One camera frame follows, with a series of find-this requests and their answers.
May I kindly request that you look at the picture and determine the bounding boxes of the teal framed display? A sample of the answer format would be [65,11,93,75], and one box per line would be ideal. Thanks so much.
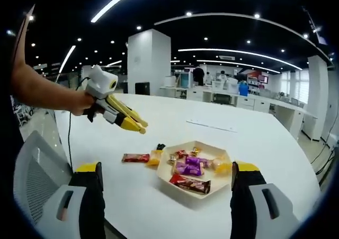
[179,70,193,87]

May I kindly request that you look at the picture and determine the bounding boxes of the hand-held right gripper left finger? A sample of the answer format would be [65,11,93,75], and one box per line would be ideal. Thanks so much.
[39,161,106,239]

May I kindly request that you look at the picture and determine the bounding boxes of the yellow clear food packet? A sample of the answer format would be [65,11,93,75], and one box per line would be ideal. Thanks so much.
[207,156,234,176]
[145,148,164,167]

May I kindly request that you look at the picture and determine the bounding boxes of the person's left hand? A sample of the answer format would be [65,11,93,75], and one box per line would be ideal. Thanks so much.
[70,92,95,117]

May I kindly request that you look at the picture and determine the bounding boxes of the black cable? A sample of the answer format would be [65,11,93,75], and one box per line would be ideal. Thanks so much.
[67,76,91,170]

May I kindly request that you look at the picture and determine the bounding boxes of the white table cable cover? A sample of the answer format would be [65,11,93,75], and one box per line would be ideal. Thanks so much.
[186,119,238,133]

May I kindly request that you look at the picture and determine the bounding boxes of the white office workbench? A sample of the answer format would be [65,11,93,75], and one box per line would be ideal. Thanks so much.
[158,84,317,140]

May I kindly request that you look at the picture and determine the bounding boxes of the group of ceiling spot lights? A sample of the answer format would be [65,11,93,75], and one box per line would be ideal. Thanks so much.
[29,11,309,54]

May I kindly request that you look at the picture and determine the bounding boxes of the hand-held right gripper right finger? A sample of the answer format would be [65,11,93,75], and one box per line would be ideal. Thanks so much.
[229,161,300,239]

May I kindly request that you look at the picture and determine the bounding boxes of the ceiling light strips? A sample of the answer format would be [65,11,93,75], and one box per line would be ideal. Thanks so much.
[55,0,304,77]

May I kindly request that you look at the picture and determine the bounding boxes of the red long food bar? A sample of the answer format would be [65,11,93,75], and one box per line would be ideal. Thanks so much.
[121,153,150,164]
[169,173,212,195]

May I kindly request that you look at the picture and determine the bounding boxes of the black box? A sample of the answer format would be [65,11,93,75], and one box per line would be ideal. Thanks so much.
[135,82,150,95]

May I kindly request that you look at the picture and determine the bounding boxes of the white mesh office chair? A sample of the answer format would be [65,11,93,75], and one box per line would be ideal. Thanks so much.
[13,130,76,226]

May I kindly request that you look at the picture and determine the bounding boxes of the white square pillar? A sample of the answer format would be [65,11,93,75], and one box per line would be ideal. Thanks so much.
[307,55,329,141]
[127,29,172,95]

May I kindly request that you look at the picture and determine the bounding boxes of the cream hexagonal container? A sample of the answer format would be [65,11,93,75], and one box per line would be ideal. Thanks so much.
[155,140,234,199]

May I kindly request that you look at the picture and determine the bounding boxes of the red wall display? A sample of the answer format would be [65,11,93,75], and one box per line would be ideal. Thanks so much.
[247,70,270,86]

